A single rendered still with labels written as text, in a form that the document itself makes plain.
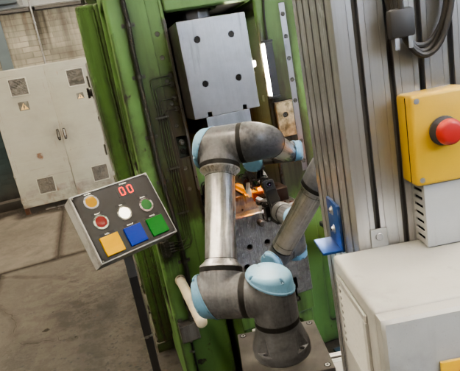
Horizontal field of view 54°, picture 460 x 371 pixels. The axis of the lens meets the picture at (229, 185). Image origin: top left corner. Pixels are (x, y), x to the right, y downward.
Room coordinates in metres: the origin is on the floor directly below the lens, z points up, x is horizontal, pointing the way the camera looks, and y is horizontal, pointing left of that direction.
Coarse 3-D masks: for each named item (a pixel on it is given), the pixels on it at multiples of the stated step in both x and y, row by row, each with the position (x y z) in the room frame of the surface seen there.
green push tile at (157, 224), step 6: (156, 216) 1.74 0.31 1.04; (162, 216) 1.75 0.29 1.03; (150, 222) 1.71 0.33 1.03; (156, 222) 1.72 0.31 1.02; (162, 222) 1.73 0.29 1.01; (150, 228) 1.70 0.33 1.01; (156, 228) 1.71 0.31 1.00; (162, 228) 1.72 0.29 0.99; (168, 228) 1.73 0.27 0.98; (156, 234) 1.69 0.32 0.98
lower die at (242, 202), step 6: (240, 180) 2.26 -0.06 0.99; (204, 192) 2.31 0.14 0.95; (240, 192) 2.01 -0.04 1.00; (240, 198) 1.98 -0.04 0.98; (246, 198) 1.98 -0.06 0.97; (252, 198) 1.99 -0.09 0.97; (240, 204) 1.98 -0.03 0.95; (246, 204) 1.98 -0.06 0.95; (252, 204) 1.99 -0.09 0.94; (240, 210) 1.98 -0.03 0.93; (246, 210) 1.98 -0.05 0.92
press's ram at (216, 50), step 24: (192, 24) 1.96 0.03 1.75; (216, 24) 1.99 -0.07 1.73; (240, 24) 2.01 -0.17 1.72; (192, 48) 1.96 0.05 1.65; (216, 48) 1.98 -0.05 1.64; (240, 48) 2.01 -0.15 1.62; (192, 72) 1.95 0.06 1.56; (216, 72) 1.98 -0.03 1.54; (240, 72) 2.00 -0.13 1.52; (192, 96) 1.95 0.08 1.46; (216, 96) 1.97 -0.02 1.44; (240, 96) 2.00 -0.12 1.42
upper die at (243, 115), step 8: (240, 112) 2.00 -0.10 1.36; (248, 112) 2.01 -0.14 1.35; (192, 120) 2.24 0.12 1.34; (200, 120) 2.07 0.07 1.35; (208, 120) 1.96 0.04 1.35; (216, 120) 1.97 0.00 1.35; (224, 120) 1.98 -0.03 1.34; (232, 120) 1.99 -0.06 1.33; (240, 120) 1.99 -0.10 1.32; (248, 120) 2.00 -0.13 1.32; (192, 128) 2.28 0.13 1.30; (200, 128) 2.10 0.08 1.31
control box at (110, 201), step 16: (144, 176) 1.84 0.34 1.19; (96, 192) 1.70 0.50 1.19; (112, 192) 1.73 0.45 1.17; (128, 192) 1.76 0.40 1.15; (144, 192) 1.79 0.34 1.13; (80, 208) 1.63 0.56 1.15; (96, 208) 1.66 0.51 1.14; (112, 208) 1.69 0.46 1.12; (128, 208) 1.71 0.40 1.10; (160, 208) 1.78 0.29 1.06; (80, 224) 1.60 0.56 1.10; (112, 224) 1.65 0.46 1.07; (128, 224) 1.67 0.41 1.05; (144, 224) 1.70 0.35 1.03; (96, 240) 1.58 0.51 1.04; (160, 240) 1.73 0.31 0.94; (96, 256) 1.55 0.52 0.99; (112, 256) 1.57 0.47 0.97; (128, 256) 1.67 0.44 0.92
